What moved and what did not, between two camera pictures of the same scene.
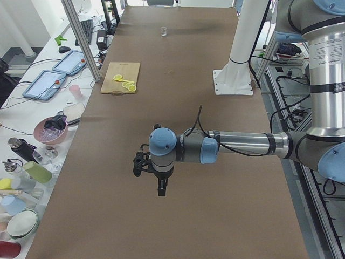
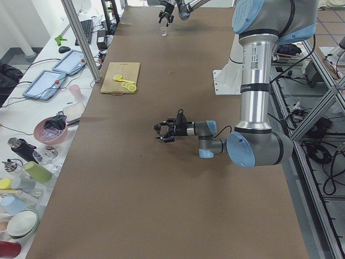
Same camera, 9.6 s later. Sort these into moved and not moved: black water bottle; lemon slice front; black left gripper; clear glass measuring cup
Moved: black left gripper
Not moved: clear glass measuring cup; black water bottle; lemon slice front
